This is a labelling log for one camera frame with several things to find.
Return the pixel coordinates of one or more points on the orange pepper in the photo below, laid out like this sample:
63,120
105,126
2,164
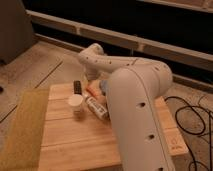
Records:
92,91

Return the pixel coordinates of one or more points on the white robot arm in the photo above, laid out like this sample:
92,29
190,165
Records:
132,87

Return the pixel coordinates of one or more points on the white paper cup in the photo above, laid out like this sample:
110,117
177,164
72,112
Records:
75,101

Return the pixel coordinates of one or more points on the yellow-green cloth mat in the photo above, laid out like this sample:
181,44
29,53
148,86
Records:
21,149

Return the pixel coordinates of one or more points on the wooden board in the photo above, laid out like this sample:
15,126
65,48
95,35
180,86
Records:
72,144

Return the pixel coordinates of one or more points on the black remote-like bar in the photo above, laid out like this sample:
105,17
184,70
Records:
77,87

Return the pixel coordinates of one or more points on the blue-grey small block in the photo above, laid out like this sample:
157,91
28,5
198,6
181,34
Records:
103,86

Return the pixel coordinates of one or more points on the grey cabinet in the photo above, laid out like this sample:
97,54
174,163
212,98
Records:
16,31

